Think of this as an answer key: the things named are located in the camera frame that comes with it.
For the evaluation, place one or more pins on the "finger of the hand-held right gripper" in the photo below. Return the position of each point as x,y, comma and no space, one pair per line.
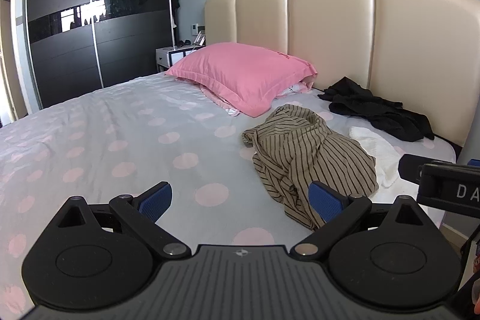
410,168

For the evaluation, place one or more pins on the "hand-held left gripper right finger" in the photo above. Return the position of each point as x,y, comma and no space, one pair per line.
326,203

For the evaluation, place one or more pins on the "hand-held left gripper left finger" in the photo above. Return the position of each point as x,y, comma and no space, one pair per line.
155,202

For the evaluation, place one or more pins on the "brown striped shirt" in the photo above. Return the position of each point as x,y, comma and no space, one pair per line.
300,155

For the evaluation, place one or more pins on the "white garment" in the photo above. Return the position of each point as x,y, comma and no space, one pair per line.
378,151

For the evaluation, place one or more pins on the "black garment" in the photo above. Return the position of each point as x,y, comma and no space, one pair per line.
375,110

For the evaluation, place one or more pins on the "bed with pink-dotted sheet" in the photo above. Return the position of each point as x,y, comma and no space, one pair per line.
112,125

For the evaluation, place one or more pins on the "white printed pillow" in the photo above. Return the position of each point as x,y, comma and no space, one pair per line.
221,103

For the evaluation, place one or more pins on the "white nightstand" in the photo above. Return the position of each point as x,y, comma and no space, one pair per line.
165,59

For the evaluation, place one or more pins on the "pink pillow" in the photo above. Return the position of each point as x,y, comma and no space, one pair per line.
240,72

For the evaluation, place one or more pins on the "cream padded headboard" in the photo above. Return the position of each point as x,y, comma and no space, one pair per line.
330,27

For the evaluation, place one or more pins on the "dark sliding wardrobe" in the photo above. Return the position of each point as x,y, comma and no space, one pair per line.
67,42

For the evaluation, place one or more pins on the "dark hanging garment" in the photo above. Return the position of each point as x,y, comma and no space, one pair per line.
175,1

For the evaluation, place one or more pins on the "small photo frame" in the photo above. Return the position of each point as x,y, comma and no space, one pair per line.
200,39

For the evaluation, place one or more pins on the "white door frame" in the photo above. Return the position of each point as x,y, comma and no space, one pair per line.
17,24

